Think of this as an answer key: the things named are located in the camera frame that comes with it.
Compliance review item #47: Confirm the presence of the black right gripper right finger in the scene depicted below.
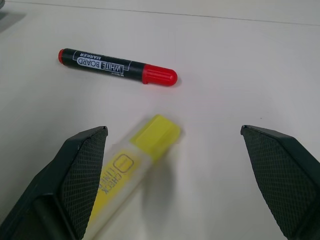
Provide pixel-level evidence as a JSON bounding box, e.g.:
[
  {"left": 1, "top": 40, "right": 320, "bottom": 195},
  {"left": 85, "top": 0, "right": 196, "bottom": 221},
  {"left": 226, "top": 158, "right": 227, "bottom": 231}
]
[{"left": 240, "top": 124, "right": 320, "bottom": 240}]

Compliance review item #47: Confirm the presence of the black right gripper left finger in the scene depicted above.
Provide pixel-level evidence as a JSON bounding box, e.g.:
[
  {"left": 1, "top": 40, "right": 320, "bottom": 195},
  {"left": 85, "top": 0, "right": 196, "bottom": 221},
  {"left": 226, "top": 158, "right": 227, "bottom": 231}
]
[{"left": 0, "top": 125, "right": 109, "bottom": 240}]

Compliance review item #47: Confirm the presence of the yellow highlighter pen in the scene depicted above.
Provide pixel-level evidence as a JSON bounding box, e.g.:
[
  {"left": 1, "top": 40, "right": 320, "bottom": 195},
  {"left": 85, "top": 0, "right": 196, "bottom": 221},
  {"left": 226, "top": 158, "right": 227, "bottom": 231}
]
[{"left": 84, "top": 114, "right": 182, "bottom": 240}]

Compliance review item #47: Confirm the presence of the red whiteboard marker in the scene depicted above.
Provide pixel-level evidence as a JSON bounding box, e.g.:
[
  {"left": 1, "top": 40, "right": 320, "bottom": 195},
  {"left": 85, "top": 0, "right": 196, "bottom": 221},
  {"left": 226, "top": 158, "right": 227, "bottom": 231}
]
[{"left": 57, "top": 48, "right": 179, "bottom": 87}]

